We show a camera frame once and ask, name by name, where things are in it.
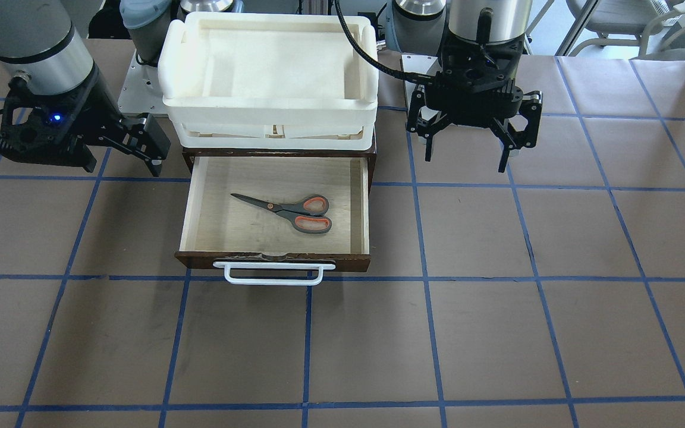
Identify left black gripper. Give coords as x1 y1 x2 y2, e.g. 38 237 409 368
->
406 33 544 174

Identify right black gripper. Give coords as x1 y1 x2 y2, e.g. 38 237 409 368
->
0 65 171 178

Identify wooden drawer with white handle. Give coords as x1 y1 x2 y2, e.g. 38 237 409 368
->
176 156 372 282

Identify orange grey scissors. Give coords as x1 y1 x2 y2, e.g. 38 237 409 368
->
231 193 332 235

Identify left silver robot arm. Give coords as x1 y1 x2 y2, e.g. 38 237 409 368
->
386 1 543 172

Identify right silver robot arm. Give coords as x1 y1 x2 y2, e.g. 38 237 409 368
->
0 1 171 177

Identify dark wooden drawer cabinet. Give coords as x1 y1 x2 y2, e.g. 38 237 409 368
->
182 133 377 187

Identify cream plastic tray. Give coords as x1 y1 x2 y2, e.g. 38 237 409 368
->
158 12 379 151

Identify grey chair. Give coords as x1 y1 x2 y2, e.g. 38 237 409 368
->
556 1 685 56

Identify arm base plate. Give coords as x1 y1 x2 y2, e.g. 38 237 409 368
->
401 52 441 109
117 52 168 118

